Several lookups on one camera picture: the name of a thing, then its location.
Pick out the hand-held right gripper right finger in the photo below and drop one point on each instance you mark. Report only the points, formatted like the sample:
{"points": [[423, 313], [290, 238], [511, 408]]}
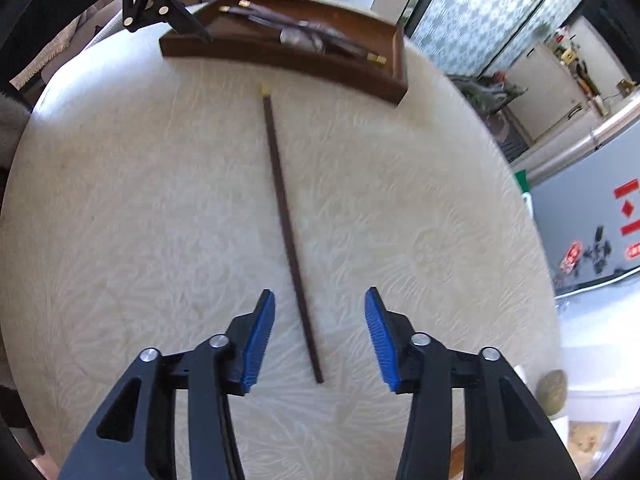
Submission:
{"points": [[382, 345]]}

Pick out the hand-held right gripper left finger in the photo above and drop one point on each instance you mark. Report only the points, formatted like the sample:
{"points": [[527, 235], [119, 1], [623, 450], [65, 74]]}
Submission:
{"points": [[257, 345]]}

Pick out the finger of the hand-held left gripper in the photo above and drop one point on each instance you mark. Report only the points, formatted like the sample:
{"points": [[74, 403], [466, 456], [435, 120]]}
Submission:
{"points": [[185, 17]]}

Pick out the metal spoon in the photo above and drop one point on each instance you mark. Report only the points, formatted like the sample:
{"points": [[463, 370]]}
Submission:
{"points": [[292, 36]]}

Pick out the dark wooden tray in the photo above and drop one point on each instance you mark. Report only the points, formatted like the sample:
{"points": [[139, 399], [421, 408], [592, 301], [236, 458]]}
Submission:
{"points": [[310, 70]]}

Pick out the beige woven cloth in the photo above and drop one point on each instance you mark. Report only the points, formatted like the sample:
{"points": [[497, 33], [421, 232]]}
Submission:
{"points": [[55, 55]]}

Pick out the brown potato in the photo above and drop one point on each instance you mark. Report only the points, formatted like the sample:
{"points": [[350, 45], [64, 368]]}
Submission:
{"points": [[552, 392]]}

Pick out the clear jar of snacks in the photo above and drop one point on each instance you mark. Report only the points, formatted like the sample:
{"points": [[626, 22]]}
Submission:
{"points": [[590, 442]]}

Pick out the grey refrigerator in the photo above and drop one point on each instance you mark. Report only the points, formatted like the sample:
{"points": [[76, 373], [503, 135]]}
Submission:
{"points": [[575, 220]]}

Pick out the clutter on kitchen floor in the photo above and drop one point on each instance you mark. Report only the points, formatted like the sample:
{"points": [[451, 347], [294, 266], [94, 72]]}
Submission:
{"points": [[487, 92]]}

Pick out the patterned sliding door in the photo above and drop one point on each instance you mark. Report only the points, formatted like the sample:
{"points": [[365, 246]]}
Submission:
{"points": [[480, 10]]}

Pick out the white kitchen cabinet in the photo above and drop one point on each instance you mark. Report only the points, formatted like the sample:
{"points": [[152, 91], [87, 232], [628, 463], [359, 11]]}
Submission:
{"points": [[545, 90]]}

